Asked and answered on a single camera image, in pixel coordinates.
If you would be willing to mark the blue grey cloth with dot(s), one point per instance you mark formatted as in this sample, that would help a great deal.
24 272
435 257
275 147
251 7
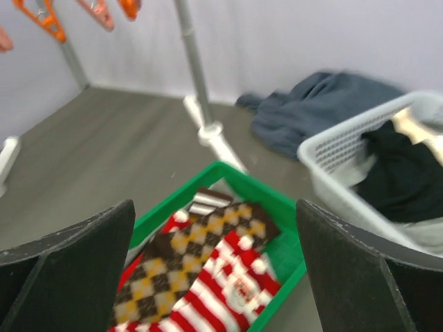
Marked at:
283 120

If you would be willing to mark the white and silver drying rack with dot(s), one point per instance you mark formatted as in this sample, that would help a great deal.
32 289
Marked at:
210 133

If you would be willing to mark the black cream garment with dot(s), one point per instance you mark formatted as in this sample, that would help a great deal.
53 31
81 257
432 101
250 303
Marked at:
405 182

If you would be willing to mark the green plastic crate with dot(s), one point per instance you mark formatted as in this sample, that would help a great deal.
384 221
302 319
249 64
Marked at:
285 252

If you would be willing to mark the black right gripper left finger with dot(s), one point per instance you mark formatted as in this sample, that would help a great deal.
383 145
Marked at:
67 280

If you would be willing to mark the white plastic laundry basket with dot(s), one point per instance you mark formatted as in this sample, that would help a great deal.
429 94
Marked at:
323 153

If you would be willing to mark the red white striped sock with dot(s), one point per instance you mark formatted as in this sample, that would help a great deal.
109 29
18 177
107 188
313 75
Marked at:
232 289

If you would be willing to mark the brown white striped sock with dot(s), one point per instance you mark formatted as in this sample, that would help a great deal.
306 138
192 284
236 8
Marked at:
205 201

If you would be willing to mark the pink round clip hanger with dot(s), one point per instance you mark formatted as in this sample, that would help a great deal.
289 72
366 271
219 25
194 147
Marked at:
46 18

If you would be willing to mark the brown argyle sock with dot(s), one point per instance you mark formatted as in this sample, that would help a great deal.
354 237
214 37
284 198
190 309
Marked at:
172 261

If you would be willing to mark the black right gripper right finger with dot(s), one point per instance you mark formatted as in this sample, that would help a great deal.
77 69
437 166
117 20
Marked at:
363 282

